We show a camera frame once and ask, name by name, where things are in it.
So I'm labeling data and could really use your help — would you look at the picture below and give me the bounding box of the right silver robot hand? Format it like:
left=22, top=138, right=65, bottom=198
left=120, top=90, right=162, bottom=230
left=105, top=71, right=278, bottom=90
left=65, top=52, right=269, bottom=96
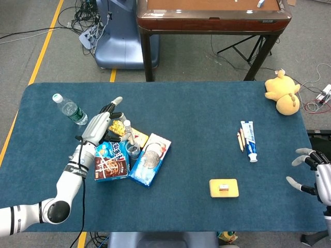
left=285, top=147, right=331, bottom=206

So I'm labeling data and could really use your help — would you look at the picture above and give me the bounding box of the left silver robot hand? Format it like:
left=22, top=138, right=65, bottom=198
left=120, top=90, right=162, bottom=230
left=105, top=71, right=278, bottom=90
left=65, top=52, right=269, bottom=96
left=81, top=96, right=130, bottom=147

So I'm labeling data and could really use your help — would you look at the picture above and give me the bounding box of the clear plastic tube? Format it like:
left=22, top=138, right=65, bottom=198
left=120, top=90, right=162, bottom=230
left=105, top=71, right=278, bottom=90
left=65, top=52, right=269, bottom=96
left=123, top=119, right=137, bottom=147

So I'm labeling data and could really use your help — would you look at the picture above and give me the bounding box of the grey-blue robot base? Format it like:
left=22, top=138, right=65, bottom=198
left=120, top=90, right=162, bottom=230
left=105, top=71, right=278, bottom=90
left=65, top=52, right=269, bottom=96
left=107, top=231, right=219, bottom=248

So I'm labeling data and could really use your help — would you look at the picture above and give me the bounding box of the white blue toothpaste tube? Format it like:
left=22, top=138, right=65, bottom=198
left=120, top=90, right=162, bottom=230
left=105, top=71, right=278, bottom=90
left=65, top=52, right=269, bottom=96
left=240, top=120, right=259, bottom=163

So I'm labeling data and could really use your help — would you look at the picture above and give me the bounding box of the clear water bottle green label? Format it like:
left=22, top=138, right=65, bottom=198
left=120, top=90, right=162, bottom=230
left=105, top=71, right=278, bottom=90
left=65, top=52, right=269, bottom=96
left=52, top=93, right=89, bottom=126

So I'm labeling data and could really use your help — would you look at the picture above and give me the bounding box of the black box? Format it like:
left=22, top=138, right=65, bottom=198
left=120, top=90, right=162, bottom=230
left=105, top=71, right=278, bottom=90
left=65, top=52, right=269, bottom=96
left=306, top=129, right=331, bottom=161

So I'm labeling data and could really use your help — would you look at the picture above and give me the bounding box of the blue chocolate chip cookie box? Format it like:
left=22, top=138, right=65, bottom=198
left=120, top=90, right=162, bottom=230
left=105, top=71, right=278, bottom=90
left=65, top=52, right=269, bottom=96
left=93, top=141, right=130, bottom=182

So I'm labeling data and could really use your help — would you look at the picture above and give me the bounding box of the yellow snack packet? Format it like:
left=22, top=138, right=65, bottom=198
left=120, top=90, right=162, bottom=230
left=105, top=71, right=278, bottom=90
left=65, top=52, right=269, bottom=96
left=108, top=119, right=149, bottom=149

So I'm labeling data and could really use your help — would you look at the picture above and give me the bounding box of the blue Oreo cookie box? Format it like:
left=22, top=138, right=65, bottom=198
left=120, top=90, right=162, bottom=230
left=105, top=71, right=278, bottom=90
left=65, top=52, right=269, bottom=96
left=128, top=133, right=172, bottom=189

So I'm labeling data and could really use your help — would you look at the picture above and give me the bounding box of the white power strip red plug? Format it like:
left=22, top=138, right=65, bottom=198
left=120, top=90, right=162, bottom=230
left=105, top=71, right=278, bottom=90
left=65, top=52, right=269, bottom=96
left=315, top=84, right=331, bottom=104

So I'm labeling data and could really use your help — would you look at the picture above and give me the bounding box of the white power strip with plugs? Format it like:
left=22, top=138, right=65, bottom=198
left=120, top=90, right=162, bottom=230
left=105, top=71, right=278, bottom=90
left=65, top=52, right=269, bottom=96
left=78, top=27, right=98, bottom=50

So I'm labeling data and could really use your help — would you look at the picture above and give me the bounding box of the blue felt table cover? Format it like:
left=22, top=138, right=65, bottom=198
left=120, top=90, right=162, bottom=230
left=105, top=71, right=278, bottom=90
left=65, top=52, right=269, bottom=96
left=0, top=82, right=328, bottom=233

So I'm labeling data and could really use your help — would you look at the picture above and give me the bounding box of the yellow plush toy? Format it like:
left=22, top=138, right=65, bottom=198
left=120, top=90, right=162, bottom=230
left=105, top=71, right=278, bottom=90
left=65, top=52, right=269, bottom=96
left=264, top=68, right=301, bottom=115

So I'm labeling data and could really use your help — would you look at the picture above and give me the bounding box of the yellow sponge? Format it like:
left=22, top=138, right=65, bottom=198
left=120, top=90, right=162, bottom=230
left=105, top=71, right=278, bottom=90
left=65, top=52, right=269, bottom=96
left=209, top=178, right=239, bottom=198

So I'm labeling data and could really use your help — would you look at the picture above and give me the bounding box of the small yellow toy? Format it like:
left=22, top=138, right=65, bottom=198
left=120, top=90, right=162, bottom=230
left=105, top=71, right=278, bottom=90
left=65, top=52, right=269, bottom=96
left=217, top=230, right=238, bottom=245

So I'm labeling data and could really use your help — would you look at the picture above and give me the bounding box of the brown mahjong table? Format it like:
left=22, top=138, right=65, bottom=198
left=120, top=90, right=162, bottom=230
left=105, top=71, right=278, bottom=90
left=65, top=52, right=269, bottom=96
left=136, top=0, right=292, bottom=82

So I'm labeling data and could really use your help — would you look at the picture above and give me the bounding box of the black tripod stand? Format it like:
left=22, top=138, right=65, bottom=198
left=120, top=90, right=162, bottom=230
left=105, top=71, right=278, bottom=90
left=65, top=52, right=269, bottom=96
left=216, top=35, right=273, bottom=63

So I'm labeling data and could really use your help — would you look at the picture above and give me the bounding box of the red coiled cable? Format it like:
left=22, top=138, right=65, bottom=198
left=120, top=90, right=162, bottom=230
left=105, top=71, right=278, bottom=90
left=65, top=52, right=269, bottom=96
left=304, top=99, right=331, bottom=114

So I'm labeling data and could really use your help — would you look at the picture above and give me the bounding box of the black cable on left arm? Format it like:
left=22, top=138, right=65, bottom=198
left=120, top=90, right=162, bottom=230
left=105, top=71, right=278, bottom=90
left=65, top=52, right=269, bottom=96
left=68, top=135, right=88, bottom=248

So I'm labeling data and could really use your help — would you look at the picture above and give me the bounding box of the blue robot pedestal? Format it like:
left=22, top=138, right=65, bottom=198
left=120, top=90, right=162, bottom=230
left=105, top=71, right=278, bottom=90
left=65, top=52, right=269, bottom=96
left=94, top=0, right=160, bottom=70

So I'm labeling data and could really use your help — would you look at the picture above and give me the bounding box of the thin white floor cable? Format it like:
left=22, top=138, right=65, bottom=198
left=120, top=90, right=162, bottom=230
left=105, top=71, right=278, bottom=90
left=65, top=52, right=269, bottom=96
left=297, top=63, right=331, bottom=94

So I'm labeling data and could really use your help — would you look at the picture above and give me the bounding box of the tangle of black cables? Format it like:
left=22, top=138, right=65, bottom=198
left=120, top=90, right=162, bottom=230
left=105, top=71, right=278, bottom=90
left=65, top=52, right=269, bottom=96
left=56, top=0, right=109, bottom=56

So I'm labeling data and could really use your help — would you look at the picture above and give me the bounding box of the long black floor cable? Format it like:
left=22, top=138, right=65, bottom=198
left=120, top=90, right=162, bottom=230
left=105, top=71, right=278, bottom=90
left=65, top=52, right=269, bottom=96
left=0, top=25, right=78, bottom=41

